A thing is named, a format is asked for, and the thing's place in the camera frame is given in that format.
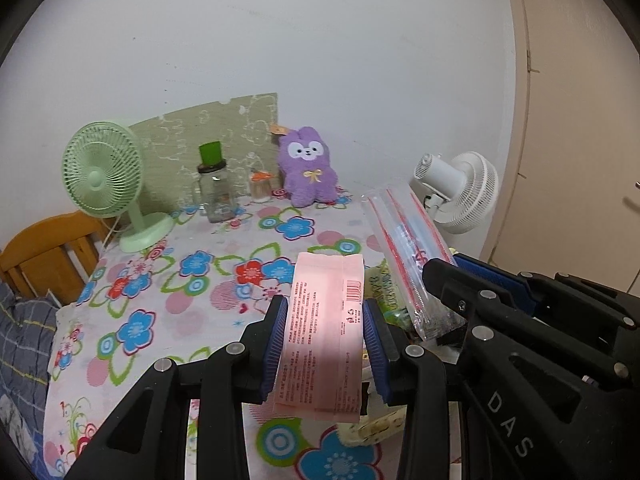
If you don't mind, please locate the pink tissue pack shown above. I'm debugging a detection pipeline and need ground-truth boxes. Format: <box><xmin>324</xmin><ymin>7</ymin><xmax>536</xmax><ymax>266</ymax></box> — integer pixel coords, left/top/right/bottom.
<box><xmin>272</xmin><ymin>252</ymin><xmax>364</xmax><ymax>422</ymax></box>

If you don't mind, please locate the clear zip bags red stripe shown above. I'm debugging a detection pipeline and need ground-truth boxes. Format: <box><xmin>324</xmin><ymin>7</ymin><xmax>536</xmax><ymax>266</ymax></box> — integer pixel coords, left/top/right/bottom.
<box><xmin>361</xmin><ymin>182</ymin><xmax>464</xmax><ymax>341</ymax></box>

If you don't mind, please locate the beige door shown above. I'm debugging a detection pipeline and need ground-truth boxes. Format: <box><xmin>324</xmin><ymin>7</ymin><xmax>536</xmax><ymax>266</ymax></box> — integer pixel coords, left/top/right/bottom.
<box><xmin>483</xmin><ymin>0</ymin><xmax>639</xmax><ymax>293</ymax></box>

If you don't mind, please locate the white standing fan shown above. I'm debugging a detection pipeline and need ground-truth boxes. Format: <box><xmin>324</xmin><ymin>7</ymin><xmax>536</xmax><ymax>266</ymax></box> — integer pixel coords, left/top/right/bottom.
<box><xmin>413</xmin><ymin>151</ymin><xmax>499</xmax><ymax>234</ymax></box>

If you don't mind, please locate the floral tablecloth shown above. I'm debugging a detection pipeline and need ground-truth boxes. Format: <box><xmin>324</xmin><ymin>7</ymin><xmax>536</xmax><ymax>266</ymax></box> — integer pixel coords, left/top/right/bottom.
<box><xmin>43</xmin><ymin>191</ymin><xmax>384</xmax><ymax>478</ymax></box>

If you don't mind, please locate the grey plaid pillow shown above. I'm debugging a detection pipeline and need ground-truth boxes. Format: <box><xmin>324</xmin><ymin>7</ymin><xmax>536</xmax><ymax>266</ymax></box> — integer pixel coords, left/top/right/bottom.
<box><xmin>0</xmin><ymin>283</ymin><xmax>58</xmax><ymax>479</ymax></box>

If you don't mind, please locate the purple plush bunny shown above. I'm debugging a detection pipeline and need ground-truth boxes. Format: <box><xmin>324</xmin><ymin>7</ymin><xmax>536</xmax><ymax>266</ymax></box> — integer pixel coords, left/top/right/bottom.
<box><xmin>278</xmin><ymin>127</ymin><xmax>338</xmax><ymax>208</ymax></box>

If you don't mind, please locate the small jar orange lid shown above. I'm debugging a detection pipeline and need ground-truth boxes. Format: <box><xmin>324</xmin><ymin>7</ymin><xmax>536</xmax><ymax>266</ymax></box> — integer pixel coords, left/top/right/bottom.
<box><xmin>248</xmin><ymin>169</ymin><xmax>273</xmax><ymax>203</ymax></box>

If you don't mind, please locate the glass jar green lid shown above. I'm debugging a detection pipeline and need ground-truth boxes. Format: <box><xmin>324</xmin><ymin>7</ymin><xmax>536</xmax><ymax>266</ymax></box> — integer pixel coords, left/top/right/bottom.
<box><xmin>192</xmin><ymin>141</ymin><xmax>236</xmax><ymax>223</ymax></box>

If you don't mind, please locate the green desk fan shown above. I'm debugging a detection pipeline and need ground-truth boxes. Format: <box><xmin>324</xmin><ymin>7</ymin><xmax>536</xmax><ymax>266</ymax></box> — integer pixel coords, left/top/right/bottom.
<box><xmin>62</xmin><ymin>122</ymin><xmax>175</xmax><ymax>254</ymax></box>

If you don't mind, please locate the green patterned wall board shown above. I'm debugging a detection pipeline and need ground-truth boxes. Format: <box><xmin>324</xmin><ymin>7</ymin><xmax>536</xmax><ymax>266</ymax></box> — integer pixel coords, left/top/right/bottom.
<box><xmin>130</xmin><ymin>93</ymin><xmax>278</xmax><ymax>214</ymax></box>

